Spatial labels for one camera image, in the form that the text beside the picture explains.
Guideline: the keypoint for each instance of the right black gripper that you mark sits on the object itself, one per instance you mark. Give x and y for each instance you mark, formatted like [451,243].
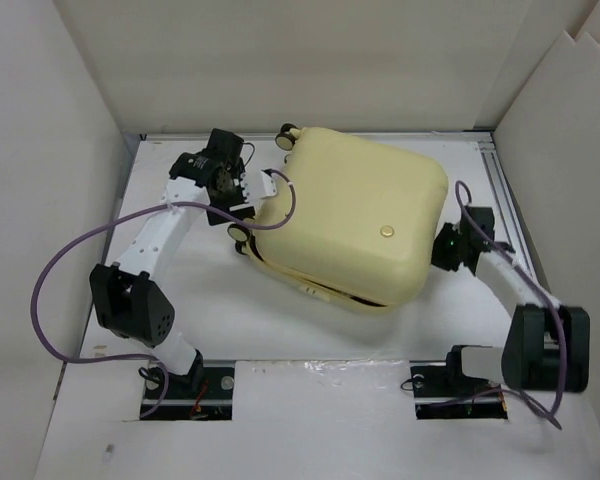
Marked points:
[438,256]

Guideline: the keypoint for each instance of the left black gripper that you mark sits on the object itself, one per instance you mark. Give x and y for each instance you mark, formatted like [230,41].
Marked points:
[239,206]

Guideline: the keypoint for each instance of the yellow suitcase black lining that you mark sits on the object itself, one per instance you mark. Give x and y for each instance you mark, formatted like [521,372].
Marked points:
[353,222]

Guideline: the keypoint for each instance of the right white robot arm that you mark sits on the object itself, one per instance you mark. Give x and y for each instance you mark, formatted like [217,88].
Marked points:
[547,347]

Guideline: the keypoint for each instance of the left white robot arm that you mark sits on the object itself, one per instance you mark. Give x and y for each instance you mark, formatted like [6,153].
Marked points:
[127,297]

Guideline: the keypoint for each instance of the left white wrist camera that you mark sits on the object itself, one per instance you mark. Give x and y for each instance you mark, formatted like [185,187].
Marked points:
[258,185]

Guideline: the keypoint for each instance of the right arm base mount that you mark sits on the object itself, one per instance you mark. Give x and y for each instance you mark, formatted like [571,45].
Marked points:
[442,391]

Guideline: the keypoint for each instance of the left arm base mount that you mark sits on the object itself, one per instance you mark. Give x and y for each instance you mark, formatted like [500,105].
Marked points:
[205,394]

